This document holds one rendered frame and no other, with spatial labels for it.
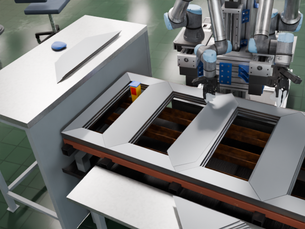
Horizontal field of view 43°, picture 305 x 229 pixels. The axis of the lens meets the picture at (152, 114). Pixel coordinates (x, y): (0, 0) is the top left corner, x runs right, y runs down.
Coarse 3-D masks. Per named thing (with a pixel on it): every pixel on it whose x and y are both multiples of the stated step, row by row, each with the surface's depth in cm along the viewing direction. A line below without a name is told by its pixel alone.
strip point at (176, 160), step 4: (168, 152) 212; (172, 156) 209; (176, 156) 209; (180, 156) 208; (172, 160) 206; (176, 160) 206; (180, 160) 206; (184, 160) 206; (188, 160) 205; (192, 160) 205; (172, 164) 204; (176, 164) 204; (180, 164) 203
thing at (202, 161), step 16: (176, 96) 258; (192, 96) 252; (160, 112) 246; (240, 112) 238; (256, 112) 234; (144, 128) 234; (224, 128) 226; (96, 144) 222; (128, 160) 215; (208, 160) 209; (176, 176) 202; (224, 192) 190; (288, 192) 185; (272, 208) 179
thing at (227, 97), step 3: (216, 96) 249; (219, 96) 248; (222, 96) 248; (225, 96) 248; (228, 96) 248; (231, 96) 247; (222, 99) 246; (225, 99) 246; (228, 99) 245; (231, 99) 245; (234, 99) 245; (234, 102) 242; (237, 102) 242
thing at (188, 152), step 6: (174, 144) 216; (180, 144) 216; (168, 150) 213; (174, 150) 212; (180, 150) 212; (186, 150) 212; (192, 150) 211; (198, 150) 211; (186, 156) 208; (192, 156) 208; (198, 156) 207
